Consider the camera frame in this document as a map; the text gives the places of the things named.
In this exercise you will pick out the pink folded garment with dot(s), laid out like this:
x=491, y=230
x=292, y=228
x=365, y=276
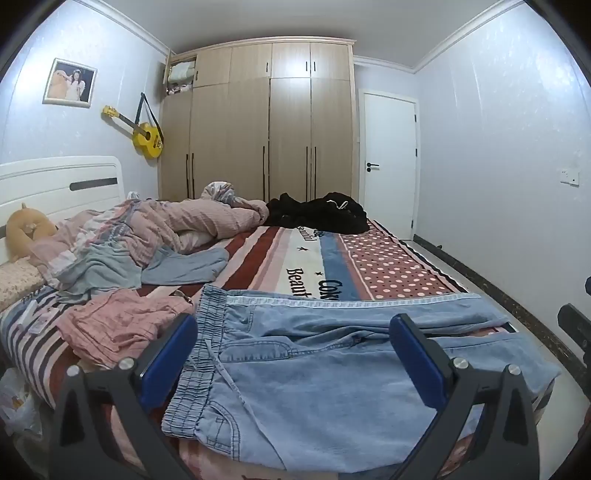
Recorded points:
x=120, y=323

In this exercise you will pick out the beige patterned pillow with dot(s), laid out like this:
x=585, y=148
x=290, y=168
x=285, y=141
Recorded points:
x=18, y=279

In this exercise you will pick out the black clothes pile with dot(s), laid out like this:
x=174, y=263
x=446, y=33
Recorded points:
x=318, y=214

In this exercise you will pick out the striped printed bed blanket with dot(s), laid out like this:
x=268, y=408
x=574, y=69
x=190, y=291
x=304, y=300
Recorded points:
x=295, y=249

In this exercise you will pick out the white wall socket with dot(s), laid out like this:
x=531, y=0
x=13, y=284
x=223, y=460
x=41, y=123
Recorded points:
x=569, y=177

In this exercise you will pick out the yellow guitar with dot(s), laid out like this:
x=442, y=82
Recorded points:
x=147, y=138

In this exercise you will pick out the pink ribbed garment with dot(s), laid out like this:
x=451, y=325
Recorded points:
x=184, y=217

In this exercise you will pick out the light blue garment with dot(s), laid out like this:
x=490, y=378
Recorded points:
x=184, y=270

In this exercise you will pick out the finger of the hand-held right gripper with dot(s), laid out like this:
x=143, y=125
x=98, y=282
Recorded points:
x=575, y=325
x=588, y=285

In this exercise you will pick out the white bed headboard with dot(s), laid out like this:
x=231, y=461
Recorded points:
x=55, y=173

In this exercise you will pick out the white door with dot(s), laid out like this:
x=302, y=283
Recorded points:
x=390, y=138

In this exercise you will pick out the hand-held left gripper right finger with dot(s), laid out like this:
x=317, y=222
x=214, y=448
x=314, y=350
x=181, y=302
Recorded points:
x=406, y=341

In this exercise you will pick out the yellow plush toy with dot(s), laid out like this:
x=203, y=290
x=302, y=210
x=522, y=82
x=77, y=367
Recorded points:
x=21, y=230

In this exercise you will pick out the framed wall photo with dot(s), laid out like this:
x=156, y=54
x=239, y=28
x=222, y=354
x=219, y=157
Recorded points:
x=70, y=83

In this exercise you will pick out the blue denim pants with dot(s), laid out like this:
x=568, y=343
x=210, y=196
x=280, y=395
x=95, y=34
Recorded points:
x=323, y=369

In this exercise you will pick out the wooden wardrobe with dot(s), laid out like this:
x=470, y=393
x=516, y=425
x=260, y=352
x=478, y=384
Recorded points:
x=249, y=129

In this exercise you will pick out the folded bedding in wardrobe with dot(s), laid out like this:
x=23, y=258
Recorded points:
x=180, y=76

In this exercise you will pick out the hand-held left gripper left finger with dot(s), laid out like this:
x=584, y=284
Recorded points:
x=183, y=334

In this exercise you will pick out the white plastic bag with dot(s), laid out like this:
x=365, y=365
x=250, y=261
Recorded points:
x=21, y=406

